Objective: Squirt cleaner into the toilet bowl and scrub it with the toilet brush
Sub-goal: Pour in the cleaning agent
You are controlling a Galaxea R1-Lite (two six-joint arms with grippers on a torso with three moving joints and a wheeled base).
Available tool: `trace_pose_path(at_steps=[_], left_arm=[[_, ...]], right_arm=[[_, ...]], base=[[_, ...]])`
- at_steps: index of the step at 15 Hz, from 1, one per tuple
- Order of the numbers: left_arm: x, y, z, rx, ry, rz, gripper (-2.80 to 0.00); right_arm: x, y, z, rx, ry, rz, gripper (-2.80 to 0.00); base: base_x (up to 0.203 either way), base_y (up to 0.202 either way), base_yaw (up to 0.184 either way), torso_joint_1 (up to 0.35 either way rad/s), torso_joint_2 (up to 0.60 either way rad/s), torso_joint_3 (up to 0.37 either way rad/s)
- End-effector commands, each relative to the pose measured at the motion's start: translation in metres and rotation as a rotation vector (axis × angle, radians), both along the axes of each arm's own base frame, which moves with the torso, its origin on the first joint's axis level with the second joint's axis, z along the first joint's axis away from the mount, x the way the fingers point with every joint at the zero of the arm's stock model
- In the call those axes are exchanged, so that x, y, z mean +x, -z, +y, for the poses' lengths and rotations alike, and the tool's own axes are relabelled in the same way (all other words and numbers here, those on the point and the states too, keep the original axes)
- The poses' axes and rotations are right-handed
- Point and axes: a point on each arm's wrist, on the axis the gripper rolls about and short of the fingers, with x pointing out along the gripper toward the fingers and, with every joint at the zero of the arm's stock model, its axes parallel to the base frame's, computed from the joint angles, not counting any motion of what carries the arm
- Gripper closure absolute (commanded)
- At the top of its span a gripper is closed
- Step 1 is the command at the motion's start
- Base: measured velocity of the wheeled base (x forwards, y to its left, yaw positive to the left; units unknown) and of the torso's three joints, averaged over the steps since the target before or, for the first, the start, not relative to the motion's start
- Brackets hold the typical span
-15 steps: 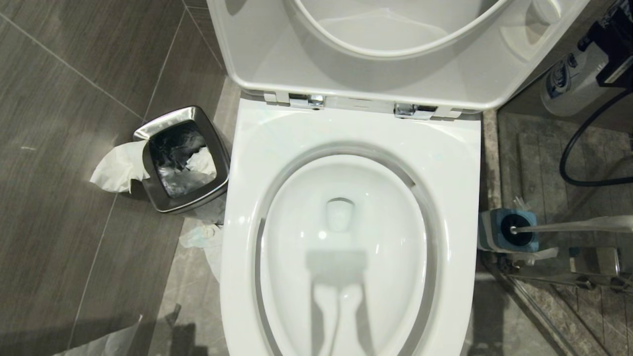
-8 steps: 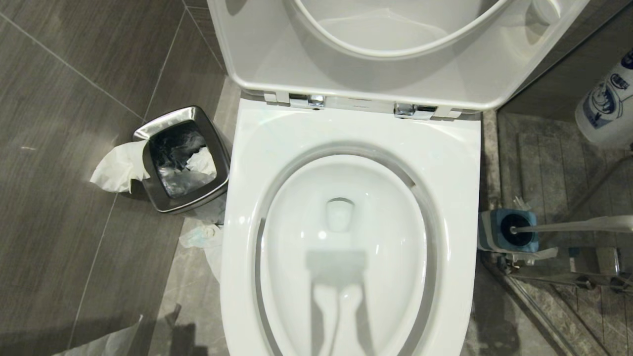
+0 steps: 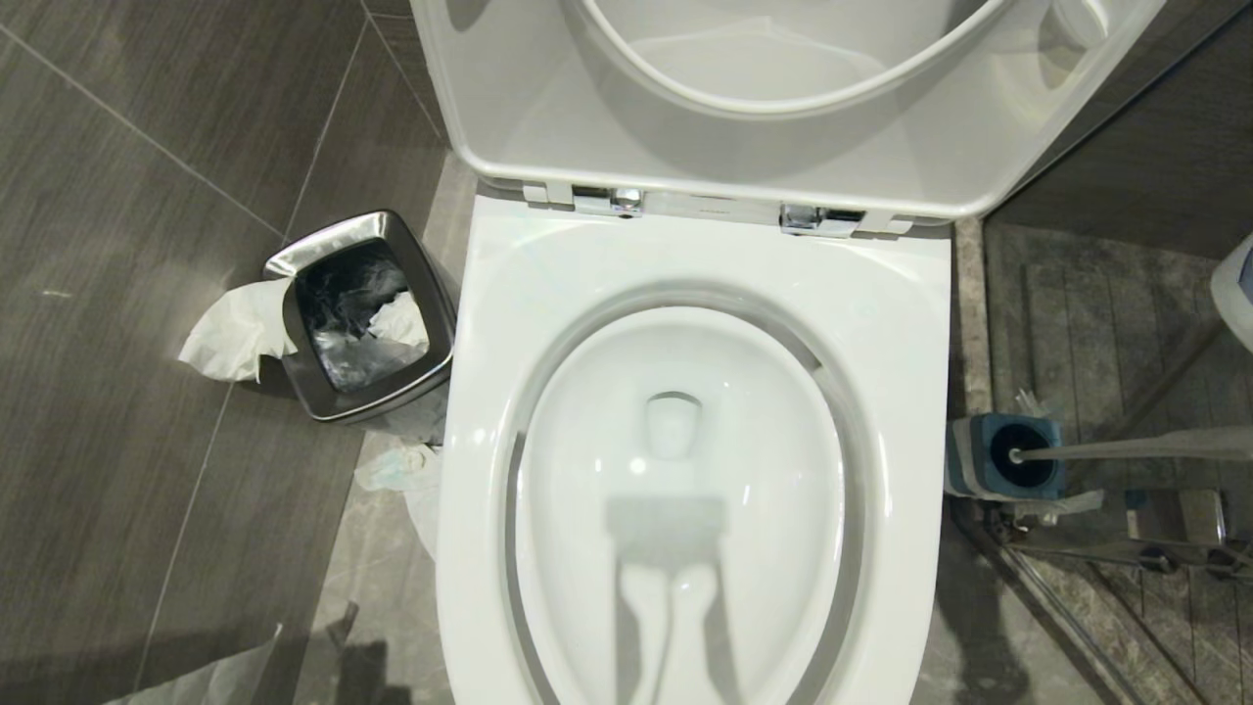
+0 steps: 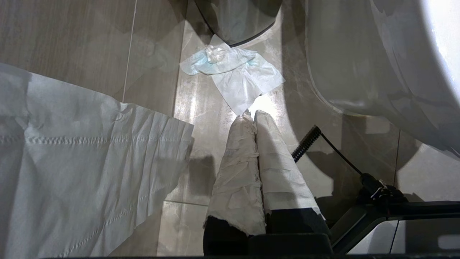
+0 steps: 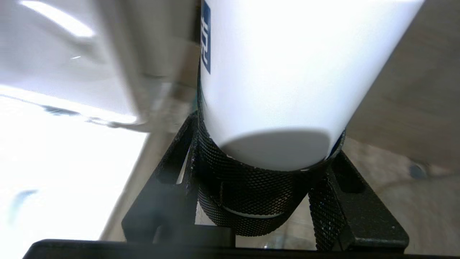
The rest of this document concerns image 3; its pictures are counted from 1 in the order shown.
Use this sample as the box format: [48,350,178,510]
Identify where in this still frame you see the chrome toilet seat hinge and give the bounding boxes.
[573,186,644,218]
[779,204,866,239]

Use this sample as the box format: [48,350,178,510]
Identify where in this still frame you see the white toilet lid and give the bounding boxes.
[410,0,1168,220]

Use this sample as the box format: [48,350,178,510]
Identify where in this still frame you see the white toilet bowl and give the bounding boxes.
[436,182,952,705]

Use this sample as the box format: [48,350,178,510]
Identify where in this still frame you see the blue toilet brush holder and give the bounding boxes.
[946,412,1066,501]

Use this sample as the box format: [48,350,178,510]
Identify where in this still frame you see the small white tissue wad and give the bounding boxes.
[367,290,431,351]

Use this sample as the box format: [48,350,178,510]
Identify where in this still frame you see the white plastic bag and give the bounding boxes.
[354,442,443,561]

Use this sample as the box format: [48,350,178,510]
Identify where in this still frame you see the black bin liner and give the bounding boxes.
[295,237,431,394]

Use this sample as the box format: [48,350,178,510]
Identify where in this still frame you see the steel trash bin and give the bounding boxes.
[262,210,458,425]

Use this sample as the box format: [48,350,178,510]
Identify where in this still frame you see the white crumpled tissue paper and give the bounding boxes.
[178,277,299,384]

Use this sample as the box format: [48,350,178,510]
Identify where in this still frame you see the white toilet seat ring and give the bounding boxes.
[571,0,1011,122]

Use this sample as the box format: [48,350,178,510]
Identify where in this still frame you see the grey toilet brush handle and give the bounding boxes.
[1009,425,1253,464]

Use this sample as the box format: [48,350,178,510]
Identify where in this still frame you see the chrome glass door bracket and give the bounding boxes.
[1124,488,1253,576]

